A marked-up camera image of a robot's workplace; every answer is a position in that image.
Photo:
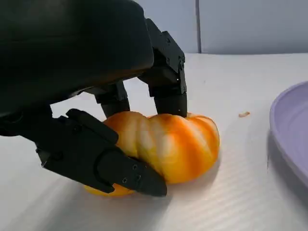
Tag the orange white toy bread roll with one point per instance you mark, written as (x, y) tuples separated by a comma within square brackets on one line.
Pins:
[(173, 149)]

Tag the grey partition panel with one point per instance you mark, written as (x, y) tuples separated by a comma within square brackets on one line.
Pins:
[(252, 24), (173, 19)]

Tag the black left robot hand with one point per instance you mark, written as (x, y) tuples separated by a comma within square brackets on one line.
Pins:
[(72, 48)]

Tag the lilac plate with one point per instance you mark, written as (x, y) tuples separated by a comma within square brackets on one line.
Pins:
[(296, 125)]

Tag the small brown crumb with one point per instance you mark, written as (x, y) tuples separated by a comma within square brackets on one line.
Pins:
[(244, 113)]

